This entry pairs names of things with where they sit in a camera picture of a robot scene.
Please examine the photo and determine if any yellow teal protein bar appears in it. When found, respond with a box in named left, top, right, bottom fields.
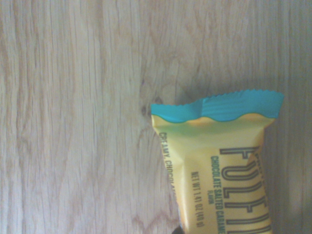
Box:
left=150, top=89, right=285, bottom=234

